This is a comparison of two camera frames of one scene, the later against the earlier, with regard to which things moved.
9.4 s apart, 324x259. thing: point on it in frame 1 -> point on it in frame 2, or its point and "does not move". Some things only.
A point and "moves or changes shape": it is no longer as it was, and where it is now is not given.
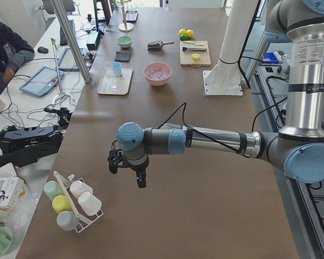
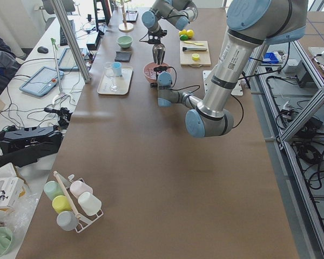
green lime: (183, 37) does not move
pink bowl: (157, 74) does not move
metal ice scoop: (157, 44) moves or changes shape
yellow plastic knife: (193, 43) does not move
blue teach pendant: (41, 81) does not move
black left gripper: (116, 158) -> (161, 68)
